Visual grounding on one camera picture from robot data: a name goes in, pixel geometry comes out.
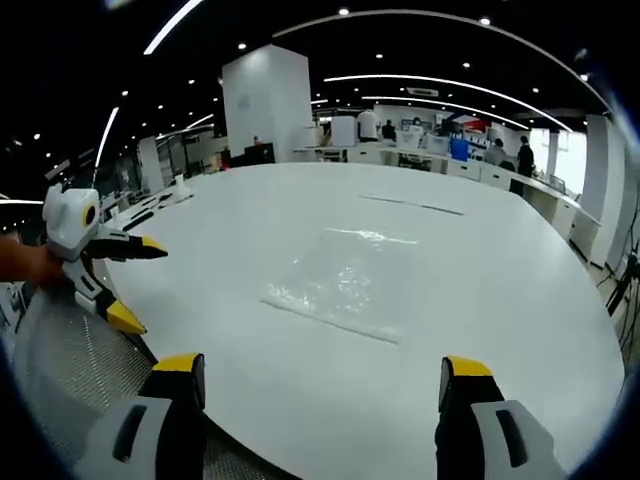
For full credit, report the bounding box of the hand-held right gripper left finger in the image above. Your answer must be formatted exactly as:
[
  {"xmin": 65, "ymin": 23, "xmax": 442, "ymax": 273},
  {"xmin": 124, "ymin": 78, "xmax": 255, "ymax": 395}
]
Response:
[{"xmin": 73, "ymin": 352, "xmax": 207, "ymax": 480}]

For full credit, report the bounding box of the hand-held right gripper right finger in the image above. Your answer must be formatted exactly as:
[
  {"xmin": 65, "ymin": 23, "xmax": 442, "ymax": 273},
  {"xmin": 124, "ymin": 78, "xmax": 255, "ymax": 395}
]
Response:
[{"xmin": 433, "ymin": 355, "xmax": 568, "ymax": 480}]

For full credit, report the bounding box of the clear resealable plastic bag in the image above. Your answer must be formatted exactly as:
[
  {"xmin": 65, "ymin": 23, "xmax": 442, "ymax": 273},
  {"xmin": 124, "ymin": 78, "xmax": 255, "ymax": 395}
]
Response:
[{"xmin": 259, "ymin": 227, "xmax": 419, "ymax": 346}]

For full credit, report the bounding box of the person's left hand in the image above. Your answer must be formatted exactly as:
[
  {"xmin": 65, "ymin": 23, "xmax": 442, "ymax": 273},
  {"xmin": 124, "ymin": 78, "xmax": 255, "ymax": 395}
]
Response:
[{"xmin": 0, "ymin": 233, "xmax": 67, "ymax": 287}]

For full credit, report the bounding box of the white bottle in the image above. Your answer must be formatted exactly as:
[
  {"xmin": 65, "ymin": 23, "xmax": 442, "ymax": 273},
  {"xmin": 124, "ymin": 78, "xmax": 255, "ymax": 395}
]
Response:
[{"xmin": 172, "ymin": 174, "xmax": 194, "ymax": 204}]

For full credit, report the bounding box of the black cabinet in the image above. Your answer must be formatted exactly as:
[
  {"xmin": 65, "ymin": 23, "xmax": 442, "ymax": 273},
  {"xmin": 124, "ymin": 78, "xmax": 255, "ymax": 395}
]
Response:
[{"xmin": 229, "ymin": 142, "xmax": 276, "ymax": 169}]

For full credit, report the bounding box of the black tripod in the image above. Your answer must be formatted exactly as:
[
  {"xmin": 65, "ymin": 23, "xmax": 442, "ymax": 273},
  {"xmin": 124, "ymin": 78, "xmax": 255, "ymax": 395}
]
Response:
[{"xmin": 604, "ymin": 252, "xmax": 640, "ymax": 321}]

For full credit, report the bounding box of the white square pillar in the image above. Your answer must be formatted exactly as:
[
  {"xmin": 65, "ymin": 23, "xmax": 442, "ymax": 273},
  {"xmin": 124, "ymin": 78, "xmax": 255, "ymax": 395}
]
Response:
[{"xmin": 221, "ymin": 43, "xmax": 312, "ymax": 165}]

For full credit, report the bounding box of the white appliance box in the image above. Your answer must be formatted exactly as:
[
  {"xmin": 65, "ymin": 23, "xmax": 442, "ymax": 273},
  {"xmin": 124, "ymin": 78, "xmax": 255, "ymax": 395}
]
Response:
[{"xmin": 330, "ymin": 115, "xmax": 359, "ymax": 148}]

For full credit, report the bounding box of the white pillar by window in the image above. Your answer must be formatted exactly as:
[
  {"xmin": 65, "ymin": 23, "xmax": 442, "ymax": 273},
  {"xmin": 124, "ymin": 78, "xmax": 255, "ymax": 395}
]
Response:
[{"xmin": 579, "ymin": 113, "xmax": 626, "ymax": 271}]

